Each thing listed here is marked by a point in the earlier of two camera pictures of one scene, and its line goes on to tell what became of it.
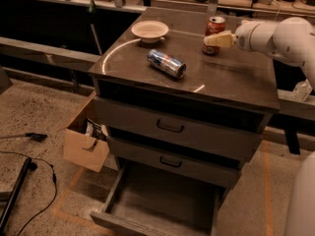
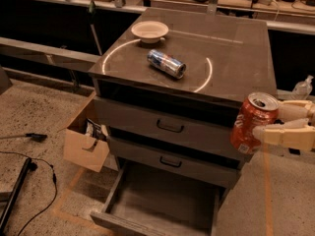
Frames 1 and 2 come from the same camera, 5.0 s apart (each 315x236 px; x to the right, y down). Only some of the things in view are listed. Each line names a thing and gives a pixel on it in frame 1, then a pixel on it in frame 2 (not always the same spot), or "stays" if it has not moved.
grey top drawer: x=229 y=130 stays
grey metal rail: x=48 y=53 stays
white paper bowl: x=150 y=31 stays
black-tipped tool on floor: x=35 y=137 stays
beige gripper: x=245 y=36 → x=290 y=138
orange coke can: x=215 y=25 → x=258 y=109
